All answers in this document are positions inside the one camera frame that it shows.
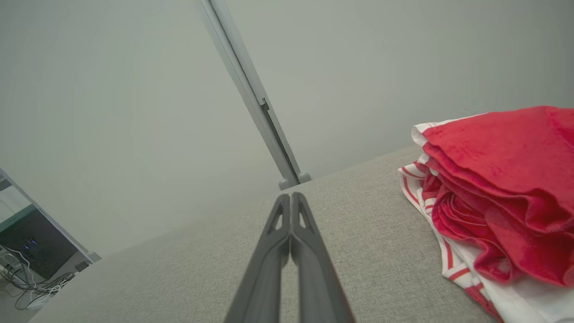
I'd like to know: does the grey metal partition post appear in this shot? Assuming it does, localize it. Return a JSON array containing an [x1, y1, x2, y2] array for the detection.
[[200, 0, 312, 191]]

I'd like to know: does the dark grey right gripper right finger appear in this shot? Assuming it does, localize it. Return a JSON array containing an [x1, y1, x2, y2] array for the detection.
[[291, 192, 356, 323]]

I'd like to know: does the tangled computer cable bundle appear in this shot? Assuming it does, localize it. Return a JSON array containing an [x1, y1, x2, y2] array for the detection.
[[0, 244, 77, 311]]

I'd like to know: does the black computer tower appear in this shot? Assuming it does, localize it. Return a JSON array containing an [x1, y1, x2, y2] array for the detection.
[[0, 204, 79, 281]]

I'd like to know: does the red white basketball jersey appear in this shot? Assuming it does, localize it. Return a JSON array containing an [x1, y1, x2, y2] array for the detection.
[[398, 106, 574, 323]]

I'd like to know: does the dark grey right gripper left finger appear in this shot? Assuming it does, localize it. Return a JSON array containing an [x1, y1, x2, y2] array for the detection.
[[223, 193, 293, 323]]

